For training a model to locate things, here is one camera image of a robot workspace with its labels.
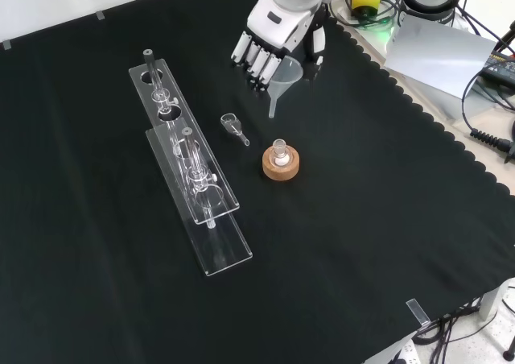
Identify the white table leg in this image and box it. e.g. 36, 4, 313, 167
478, 277, 515, 321

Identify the black bench cloth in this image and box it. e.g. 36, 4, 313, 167
0, 0, 515, 364

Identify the cork ring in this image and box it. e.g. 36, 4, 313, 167
262, 145, 302, 182

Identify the black looped cable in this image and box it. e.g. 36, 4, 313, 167
460, 66, 515, 132

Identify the clear plastic funnel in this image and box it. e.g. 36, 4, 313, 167
268, 56, 304, 119

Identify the black ribbed cable plug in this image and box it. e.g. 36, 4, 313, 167
469, 127, 515, 163

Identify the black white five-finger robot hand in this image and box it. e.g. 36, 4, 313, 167
230, 0, 332, 94

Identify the white power strip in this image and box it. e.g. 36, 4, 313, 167
386, 338, 420, 364

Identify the black power adapter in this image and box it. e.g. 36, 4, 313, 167
481, 51, 515, 85

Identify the glass round-bottom flask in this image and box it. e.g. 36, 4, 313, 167
270, 139, 290, 168

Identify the pale grey board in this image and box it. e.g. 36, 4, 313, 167
384, 11, 500, 100

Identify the clear acrylic funnel stand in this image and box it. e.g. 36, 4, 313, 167
127, 48, 253, 277

